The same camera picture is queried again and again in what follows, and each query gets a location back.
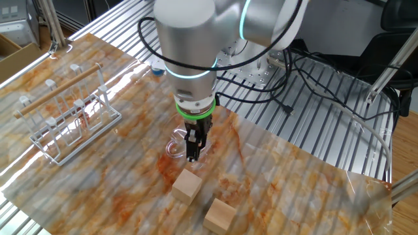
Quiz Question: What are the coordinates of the white wire cup rack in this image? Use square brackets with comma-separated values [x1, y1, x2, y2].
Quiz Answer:
[13, 62, 123, 166]

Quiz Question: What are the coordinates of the open cardboard box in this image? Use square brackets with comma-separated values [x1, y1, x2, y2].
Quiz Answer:
[0, 32, 45, 84]

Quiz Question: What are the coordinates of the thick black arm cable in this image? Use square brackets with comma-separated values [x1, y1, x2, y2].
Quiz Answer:
[137, 0, 304, 72]

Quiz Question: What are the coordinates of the grey metal cabinet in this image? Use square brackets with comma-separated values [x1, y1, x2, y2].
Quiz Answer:
[0, 0, 40, 47]

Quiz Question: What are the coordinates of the clear glass cup with handle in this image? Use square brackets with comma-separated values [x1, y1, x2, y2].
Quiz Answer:
[165, 127, 215, 170]

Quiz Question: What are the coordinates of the black power cable with plug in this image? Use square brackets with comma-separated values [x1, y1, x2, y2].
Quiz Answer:
[215, 73, 297, 118]

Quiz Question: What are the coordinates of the light wooden cube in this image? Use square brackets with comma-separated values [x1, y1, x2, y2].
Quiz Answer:
[202, 198, 238, 235]
[171, 168, 204, 206]

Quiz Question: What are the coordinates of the black cable bundle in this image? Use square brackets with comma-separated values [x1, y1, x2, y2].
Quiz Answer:
[283, 45, 406, 121]

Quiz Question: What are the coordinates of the orange marble pattern mat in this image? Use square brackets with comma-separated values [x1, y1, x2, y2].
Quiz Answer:
[0, 32, 393, 235]

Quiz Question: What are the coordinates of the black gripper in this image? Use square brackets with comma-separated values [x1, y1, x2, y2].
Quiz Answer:
[184, 116, 214, 163]

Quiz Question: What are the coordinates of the light grey cable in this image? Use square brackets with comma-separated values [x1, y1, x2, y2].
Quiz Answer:
[267, 55, 393, 183]

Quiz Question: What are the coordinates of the black office chair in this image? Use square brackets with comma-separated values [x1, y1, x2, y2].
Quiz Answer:
[355, 0, 418, 118]

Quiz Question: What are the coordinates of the silver perforated base plate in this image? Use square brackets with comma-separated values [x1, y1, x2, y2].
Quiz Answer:
[216, 48, 290, 88]

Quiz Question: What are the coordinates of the beige upright post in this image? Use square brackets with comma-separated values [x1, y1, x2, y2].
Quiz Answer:
[35, 0, 68, 48]

